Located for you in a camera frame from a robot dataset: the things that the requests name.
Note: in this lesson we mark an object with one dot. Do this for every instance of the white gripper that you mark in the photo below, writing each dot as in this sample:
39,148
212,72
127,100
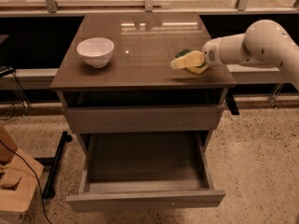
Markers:
209,54

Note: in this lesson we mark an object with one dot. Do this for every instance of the green and yellow sponge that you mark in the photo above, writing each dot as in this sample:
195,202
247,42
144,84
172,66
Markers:
197,71

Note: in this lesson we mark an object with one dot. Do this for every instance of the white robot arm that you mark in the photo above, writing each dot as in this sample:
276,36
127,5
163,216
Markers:
264,42

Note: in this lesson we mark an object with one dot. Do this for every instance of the grey drawer cabinet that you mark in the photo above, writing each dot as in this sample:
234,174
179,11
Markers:
139,73

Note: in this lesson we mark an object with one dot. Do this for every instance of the open grey middle drawer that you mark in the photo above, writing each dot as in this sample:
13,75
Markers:
143,171

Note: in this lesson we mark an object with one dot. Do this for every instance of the white ceramic bowl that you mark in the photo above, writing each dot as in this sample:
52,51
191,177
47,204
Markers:
96,52

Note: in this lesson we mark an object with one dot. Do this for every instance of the black metal stand leg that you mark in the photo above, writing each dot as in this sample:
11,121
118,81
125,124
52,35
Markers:
53,164

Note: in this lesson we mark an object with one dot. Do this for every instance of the wooden box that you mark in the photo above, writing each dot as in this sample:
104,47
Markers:
18,182

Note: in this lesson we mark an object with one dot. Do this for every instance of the metal window frame rail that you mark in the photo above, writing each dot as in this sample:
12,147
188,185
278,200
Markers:
149,3

